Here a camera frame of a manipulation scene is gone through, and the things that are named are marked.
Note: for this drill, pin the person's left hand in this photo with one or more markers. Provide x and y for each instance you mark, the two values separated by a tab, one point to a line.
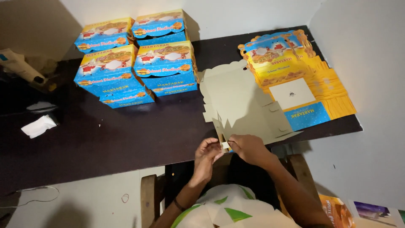
204	161

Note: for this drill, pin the person's right hand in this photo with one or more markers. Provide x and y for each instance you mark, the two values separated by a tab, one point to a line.
251	151

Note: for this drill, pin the person's right fingers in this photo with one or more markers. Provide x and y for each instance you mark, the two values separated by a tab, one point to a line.
234	144

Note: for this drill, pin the grey cardboard box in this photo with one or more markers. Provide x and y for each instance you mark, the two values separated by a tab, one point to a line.
240	101

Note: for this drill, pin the person's white green shirt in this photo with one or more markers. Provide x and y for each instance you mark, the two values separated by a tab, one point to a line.
231	210

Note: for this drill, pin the black wrist band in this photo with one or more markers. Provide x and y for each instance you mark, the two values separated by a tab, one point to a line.
179	205

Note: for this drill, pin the pile of printed flat blanks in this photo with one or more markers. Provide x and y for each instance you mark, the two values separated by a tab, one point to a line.
303	82

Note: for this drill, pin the wooden chair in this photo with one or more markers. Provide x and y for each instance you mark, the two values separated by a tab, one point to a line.
148	202

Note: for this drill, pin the red rubber band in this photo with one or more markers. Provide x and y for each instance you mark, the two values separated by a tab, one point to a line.
125	198

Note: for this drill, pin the orange snack packet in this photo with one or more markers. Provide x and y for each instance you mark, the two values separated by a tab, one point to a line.
337	212

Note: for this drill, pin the stack of folded blue boxes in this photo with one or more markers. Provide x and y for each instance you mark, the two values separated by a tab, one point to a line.
136	63

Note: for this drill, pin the glossy printed booklet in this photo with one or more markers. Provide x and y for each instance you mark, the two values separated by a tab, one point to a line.
376	213

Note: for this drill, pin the white crumpled tissue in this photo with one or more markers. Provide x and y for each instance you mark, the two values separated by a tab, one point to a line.
38	126

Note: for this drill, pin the white paper scrap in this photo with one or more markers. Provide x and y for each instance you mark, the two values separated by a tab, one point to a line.
41	105

